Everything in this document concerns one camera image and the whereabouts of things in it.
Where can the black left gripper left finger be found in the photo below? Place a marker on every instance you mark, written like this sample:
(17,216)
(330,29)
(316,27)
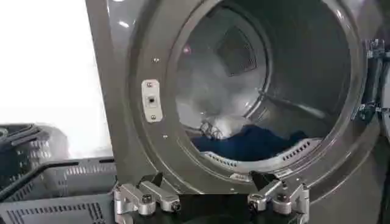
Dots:
(146,196)

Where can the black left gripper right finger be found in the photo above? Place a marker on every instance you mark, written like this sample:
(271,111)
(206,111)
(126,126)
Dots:
(285,194)

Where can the grey dryer with round opening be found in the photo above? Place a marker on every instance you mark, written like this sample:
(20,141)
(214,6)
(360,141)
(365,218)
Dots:
(320,170)

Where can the dark blue garment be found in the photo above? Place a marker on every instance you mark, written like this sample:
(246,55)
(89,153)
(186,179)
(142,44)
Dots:
(246,144)

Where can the grey plastic laundry basket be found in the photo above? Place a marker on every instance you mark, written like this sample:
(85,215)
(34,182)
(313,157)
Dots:
(55,188)

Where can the white patterned garment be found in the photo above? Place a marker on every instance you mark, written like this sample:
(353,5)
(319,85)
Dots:
(224,126)

